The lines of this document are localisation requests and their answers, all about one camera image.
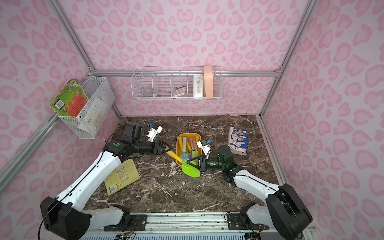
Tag yellow plastic storage box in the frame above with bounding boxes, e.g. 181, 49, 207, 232
176, 133, 203, 159

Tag yellow green booklet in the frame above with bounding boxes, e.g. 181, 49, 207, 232
104, 159, 140, 196

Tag blue white book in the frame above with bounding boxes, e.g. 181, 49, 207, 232
228, 127, 248, 156

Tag white papers in basket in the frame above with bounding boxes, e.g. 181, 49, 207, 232
79, 98, 109, 136

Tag pink box on shelf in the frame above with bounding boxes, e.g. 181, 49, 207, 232
204, 65, 214, 98

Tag white box on shelf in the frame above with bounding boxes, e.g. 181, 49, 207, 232
193, 75, 204, 98

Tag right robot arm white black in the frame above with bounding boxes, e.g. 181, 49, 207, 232
181, 145, 313, 240

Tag white mesh wall basket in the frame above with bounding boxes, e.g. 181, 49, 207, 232
59, 77, 116, 139

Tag round clear object on shelf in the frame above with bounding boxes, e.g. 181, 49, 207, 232
143, 86, 154, 98

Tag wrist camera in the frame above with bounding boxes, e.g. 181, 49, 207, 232
197, 140, 212, 158
147, 124, 163, 142

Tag white wire wall shelf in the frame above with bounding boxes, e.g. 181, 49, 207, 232
131, 66, 224, 100

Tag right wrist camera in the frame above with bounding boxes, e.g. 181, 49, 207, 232
197, 140, 212, 158

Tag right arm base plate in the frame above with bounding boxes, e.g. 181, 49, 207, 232
224, 212, 270, 231

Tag light blue plastic shovel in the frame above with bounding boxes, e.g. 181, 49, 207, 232
180, 137, 189, 161

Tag small pink calculator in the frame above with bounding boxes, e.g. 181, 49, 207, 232
172, 85, 188, 99

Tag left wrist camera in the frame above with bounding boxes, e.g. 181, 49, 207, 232
147, 124, 163, 142

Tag purple shovel pink handle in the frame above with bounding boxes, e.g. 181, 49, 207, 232
189, 138, 196, 159

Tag green red book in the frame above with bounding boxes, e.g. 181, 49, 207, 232
50, 79, 89, 117

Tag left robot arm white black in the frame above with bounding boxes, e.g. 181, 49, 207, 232
38, 124, 173, 240

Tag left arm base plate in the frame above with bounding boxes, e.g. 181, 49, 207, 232
104, 212, 148, 232

